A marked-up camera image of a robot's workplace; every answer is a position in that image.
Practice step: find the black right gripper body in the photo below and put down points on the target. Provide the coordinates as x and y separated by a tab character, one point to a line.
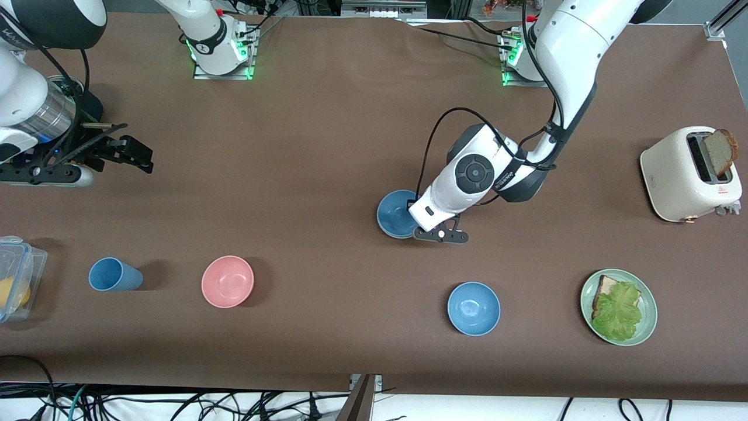
89	147

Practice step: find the blue bowl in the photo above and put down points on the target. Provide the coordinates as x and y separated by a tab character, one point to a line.
394	213
473	308

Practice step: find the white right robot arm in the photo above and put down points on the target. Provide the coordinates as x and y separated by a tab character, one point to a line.
23	88

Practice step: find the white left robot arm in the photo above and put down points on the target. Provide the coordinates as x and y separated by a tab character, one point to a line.
572	52

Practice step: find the pink bowl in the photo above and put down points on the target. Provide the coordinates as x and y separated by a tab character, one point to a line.
227	282

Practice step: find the black pot with glass lid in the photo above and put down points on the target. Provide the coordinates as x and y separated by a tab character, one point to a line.
90	111

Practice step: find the blue cup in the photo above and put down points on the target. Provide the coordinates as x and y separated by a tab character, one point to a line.
114	275

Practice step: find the brown table cloth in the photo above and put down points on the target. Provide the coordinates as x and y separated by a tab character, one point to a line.
292	146

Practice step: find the clear plastic food container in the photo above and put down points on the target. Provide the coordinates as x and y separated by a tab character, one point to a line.
36	275

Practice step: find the bread slice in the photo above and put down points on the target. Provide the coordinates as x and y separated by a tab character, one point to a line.
608	285

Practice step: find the green lettuce leaf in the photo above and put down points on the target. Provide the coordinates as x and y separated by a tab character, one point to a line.
618	313

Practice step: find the white power strip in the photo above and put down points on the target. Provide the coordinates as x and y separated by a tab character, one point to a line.
380	11

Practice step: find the aluminium table profile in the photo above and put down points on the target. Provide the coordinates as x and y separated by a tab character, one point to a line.
359	403

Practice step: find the green plate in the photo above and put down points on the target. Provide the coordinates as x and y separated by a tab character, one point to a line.
648	316

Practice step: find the cream toaster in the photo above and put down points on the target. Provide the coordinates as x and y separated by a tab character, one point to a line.
672	175

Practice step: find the brown toast slice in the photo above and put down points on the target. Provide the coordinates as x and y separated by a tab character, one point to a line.
720	152

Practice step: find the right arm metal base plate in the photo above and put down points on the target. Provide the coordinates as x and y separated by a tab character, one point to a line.
248	64

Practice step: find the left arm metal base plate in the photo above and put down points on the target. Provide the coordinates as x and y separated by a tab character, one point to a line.
509	79

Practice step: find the aluminium frame profile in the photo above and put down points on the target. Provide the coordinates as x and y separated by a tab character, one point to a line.
721	20

